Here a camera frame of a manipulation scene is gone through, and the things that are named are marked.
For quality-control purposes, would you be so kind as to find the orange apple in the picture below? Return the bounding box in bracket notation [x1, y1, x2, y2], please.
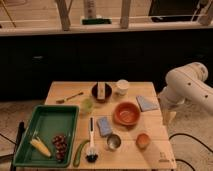
[136, 133, 151, 149]

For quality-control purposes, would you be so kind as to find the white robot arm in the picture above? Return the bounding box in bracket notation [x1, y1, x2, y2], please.
[158, 62, 213, 125]

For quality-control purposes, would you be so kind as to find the white paper cup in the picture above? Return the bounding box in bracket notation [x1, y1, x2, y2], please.
[116, 79, 129, 96]

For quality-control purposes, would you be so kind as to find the green plastic cup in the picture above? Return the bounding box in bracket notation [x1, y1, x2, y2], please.
[80, 98, 93, 114]

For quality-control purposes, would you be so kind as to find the small metal cup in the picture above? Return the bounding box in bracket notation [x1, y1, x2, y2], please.
[107, 134, 121, 150]

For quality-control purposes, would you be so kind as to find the dark bowl with wooden block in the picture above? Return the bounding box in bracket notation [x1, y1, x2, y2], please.
[91, 82, 112, 103]

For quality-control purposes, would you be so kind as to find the orange bowl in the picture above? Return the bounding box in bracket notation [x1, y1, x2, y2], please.
[113, 102, 140, 126]

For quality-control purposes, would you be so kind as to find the blue sponge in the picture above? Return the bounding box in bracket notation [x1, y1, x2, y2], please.
[97, 117, 112, 137]

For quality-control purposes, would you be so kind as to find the grey folded cloth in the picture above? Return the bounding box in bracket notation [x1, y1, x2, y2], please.
[136, 96, 158, 112]

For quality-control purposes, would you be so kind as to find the wooden spoon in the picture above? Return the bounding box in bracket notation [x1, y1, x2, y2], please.
[56, 92, 84, 104]

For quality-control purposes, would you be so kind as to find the green brush on shelf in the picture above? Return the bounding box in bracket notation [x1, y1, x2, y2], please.
[82, 18, 112, 25]

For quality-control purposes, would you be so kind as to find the green plastic tray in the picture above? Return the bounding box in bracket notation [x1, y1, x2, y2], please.
[13, 105, 79, 168]

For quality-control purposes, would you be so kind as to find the dark red grapes bunch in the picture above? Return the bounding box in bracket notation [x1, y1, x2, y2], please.
[52, 134, 67, 162]

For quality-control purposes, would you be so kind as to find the green chili pepper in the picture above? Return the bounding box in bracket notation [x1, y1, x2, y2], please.
[73, 139, 90, 167]

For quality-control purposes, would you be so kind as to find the yellow corn cob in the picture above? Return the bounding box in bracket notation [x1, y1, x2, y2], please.
[30, 137, 51, 157]

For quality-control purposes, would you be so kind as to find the black cable on floor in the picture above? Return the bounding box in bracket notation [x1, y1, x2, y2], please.
[168, 132, 213, 171]

